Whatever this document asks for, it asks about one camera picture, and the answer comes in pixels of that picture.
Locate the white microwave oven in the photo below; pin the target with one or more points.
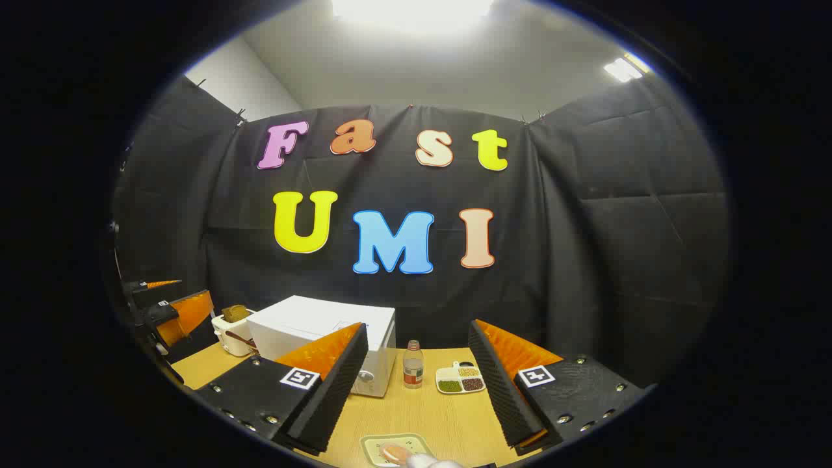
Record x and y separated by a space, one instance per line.
312 325

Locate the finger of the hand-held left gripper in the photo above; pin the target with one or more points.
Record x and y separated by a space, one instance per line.
185 315
151 292

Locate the long ceiling light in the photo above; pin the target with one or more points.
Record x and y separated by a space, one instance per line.
413 6

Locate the orange sugared donut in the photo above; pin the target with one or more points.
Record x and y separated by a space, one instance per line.
392 452

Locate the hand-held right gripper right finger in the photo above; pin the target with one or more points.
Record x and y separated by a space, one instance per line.
504 396

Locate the clear plastic water bottle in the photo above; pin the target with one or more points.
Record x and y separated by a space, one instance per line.
413 370

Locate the small ceiling light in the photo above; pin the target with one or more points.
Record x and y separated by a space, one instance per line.
624 68

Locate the cream square cherry-print plate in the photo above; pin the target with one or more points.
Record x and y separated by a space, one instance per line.
374 448

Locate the white toaster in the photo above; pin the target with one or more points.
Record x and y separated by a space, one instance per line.
227 335

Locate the white divided dish with beans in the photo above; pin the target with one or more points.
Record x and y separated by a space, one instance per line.
460 379

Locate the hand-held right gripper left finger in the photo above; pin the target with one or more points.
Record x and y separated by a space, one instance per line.
338 396

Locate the wooden spoon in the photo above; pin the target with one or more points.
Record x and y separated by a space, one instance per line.
239 338

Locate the brown toast slice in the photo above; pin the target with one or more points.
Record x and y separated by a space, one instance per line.
235 313

